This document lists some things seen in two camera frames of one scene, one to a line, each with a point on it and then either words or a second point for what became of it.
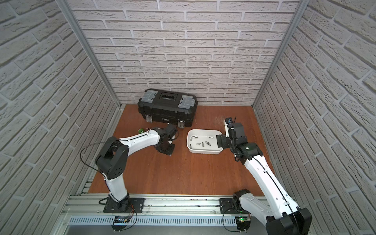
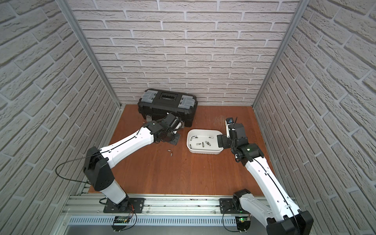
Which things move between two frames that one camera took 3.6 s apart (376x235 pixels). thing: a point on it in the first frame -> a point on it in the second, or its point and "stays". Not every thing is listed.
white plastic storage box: (203, 141) stays
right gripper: (222, 138) stays
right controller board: (243, 223) stays
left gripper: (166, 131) -> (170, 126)
